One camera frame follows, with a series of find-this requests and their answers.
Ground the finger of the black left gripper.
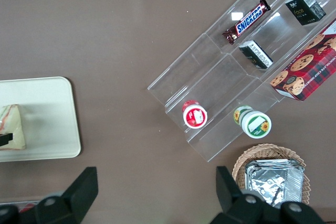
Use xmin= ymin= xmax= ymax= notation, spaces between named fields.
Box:
xmin=23 ymin=166 xmax=99 ymax=224

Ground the black right gripper left finger working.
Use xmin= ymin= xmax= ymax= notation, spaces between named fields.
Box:
xmin=0 ymin=133 xmax=14 ymax=146

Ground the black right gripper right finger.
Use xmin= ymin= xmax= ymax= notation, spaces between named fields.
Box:
xmin=209 ymin=166 xmax=326 ymax=224

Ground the triangle sandwich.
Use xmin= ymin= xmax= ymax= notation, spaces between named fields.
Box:
xmin=0 ymin=104 xmax=27 ymax=152

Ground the woven wicker basket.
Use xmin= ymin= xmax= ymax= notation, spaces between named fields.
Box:
xmin=232 ymin=144 xmax=310 ymax=206

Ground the aluminium foil tray stack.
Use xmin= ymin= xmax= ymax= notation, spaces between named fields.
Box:
xmin=244 ymin=158 xmax=305 ymax=209

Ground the cream rectangular tray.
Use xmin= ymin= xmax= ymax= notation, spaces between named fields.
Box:
xmin=0 ymin=76 xmax=82 ymax=163

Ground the red object under gripper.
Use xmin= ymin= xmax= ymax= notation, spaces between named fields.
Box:
xmin=18 ymin=202 xmax=40 ymax=214

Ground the green sunflower lid jar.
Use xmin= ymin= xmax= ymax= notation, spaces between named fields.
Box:
xmin=233 ymin=105 xmax=272 ymax=140

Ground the red lid small jar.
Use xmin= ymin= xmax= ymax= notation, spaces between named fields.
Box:
xmin=182 ymin=99 xmax=209 ymax=129

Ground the clear acrylic tiered shelf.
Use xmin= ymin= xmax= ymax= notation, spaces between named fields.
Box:
xmin=146 ymin=0 xmax=336 ymax=163

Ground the dark green box white label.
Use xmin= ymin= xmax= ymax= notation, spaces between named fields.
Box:
xmin=238 ymin=40 xmax=274 ymax=70

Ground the red chocolate chip cookie box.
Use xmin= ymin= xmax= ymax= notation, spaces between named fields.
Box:
xmin=269 ymin=18 xmax=336 ymax=102

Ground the Snickers chocolate bar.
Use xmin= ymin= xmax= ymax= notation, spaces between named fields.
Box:
xmin=222 ymin=0 xmax=271 ymax=45

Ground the dark green face box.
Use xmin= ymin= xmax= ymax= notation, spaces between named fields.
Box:
xmin=285 ymin=0 xmax=327 ymax=27

